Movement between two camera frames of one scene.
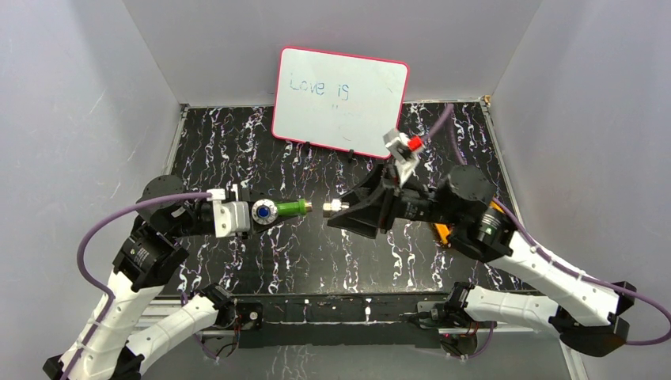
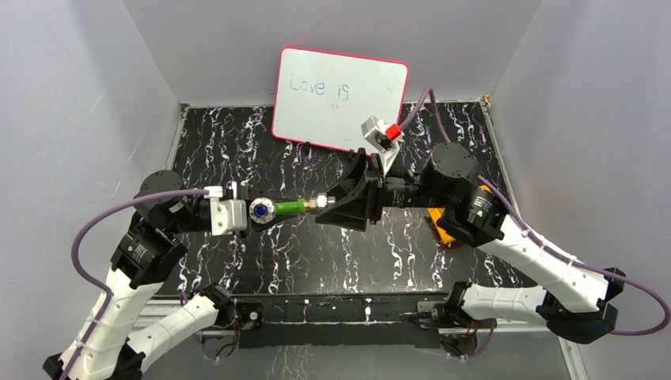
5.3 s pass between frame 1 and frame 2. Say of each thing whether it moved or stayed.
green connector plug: stayed
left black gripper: stayed
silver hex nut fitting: moved
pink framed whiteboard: stayed
